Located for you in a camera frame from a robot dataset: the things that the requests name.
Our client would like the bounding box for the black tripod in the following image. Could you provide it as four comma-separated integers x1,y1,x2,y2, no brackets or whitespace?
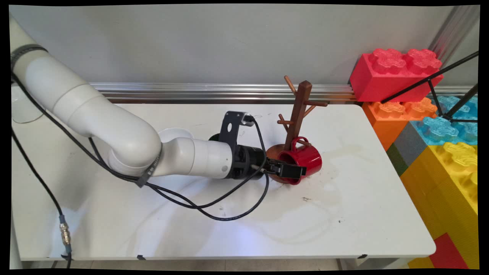
380,50,480,123

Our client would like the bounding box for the big yellow toy block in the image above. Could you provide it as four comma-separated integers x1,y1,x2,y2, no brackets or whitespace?
399,142,480,270

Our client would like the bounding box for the big orange toy block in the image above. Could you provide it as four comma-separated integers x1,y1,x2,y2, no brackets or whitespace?
362,97,438,151

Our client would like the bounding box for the white bowl with blue base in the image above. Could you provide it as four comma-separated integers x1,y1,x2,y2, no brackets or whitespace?
157,127,194,145

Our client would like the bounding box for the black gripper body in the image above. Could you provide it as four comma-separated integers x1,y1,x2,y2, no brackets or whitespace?
231,145,281,180

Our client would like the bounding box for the thick cable with metal connector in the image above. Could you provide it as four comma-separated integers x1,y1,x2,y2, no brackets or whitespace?
11,128,74,269

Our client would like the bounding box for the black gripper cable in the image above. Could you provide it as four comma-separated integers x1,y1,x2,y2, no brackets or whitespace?
11,73,268,210

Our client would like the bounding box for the black strap with white print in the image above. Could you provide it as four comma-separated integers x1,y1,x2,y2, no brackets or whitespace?
136,147,163,188
11,44,48,70

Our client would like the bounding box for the white mug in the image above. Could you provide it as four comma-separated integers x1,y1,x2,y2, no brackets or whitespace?
11,86,46,125

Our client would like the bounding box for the red mug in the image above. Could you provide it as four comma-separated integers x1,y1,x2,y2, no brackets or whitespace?
277,136,322,186

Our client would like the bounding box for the brown wooden mug tree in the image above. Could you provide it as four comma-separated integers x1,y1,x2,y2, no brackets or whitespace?
265,75,328,184

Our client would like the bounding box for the big red toy block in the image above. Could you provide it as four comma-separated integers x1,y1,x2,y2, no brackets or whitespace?
349,48,444,103

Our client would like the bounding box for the aluminium rail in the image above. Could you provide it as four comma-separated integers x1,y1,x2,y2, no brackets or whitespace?
90,81,478,104

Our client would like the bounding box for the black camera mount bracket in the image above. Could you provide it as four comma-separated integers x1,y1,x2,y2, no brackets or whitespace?
219,111,249,153

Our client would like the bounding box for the big green toy block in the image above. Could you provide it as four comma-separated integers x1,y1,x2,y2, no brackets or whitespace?
386,143,408,177

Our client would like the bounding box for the big grey toy block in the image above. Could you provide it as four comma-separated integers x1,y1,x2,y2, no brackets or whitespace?
393,121,427,167

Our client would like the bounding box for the big light blue toy block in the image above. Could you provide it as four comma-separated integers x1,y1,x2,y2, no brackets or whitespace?
410,95,479,146

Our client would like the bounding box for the flat red toy block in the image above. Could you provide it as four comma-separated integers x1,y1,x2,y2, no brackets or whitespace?
429,232,470,270

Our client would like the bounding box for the dark green mug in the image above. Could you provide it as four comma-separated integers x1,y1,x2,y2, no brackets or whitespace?
208,132,245,147

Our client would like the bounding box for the black USB cable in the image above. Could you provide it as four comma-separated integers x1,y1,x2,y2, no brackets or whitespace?
11,73,270,222

